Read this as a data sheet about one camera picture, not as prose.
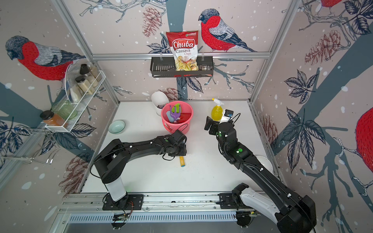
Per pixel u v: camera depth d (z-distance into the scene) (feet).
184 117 3.14
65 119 2.10
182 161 2.85
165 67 3.12
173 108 3.18
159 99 3.54
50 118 1.95
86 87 2.53
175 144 2.33
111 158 1.68
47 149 2.23
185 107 3.21
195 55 2.80
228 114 2.03
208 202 2.44
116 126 3.32
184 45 2.64
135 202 2.40
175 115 3.16
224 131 1.75
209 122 2.16
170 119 3.21
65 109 2.28
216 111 3.31
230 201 2.39
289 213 1.23
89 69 2.72
